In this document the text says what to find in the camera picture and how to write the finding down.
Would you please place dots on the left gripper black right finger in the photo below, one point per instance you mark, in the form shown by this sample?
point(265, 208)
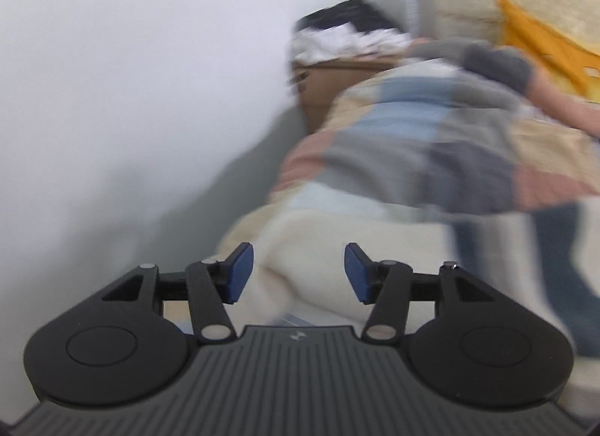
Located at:
point(390, 286)

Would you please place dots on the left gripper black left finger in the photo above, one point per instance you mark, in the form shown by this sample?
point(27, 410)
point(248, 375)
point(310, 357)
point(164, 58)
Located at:
point(135, 302)

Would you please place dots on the white navy striped fluffy blanket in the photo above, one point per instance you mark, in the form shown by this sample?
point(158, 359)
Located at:
point(546, 259)

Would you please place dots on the white clothes pile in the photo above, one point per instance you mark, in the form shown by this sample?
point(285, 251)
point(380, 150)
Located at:
point(311, 46)

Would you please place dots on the black clothes pile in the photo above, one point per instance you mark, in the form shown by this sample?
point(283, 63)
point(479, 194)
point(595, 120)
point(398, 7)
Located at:
point(361, 14)

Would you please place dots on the patchwork pastel duvet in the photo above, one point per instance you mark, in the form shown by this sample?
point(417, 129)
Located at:
point(458, 127)

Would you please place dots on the wooden bedside table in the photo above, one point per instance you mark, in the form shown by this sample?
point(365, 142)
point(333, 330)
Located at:
point(318, 85)

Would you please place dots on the orange crown pillow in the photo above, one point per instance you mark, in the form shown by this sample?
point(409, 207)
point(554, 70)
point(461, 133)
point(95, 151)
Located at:
point(572, 65)

